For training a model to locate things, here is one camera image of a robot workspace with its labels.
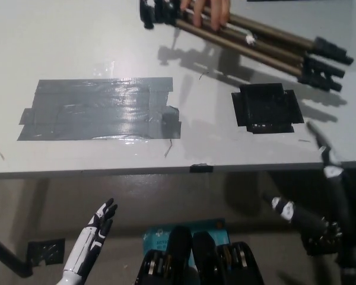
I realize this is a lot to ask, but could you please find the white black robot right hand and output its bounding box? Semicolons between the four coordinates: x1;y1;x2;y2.
262;120;356;258

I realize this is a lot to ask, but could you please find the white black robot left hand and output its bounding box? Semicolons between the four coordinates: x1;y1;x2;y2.
63;198;119;276

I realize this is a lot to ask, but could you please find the person's bare hand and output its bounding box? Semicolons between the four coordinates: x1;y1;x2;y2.
179;0;231;32

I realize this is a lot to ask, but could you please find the bronze black camera tripod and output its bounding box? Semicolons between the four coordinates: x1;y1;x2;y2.
139;0;354;91

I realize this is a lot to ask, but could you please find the black robot torso teal top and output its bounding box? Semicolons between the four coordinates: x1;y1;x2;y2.
135;218;263;285

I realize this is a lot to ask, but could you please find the black tape floor patch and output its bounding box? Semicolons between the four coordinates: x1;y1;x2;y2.
27;237;66;267

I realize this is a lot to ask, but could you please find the black table leg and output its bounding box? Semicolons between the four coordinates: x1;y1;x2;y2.
0;231;34;279

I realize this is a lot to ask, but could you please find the black tape square patch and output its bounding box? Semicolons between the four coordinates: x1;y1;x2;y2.
231;83;305;134

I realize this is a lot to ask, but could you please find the small black tape strip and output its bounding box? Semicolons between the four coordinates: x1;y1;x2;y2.
189;163;214;175

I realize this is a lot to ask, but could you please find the grey duct tape patch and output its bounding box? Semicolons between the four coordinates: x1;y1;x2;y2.
17;77;182;142

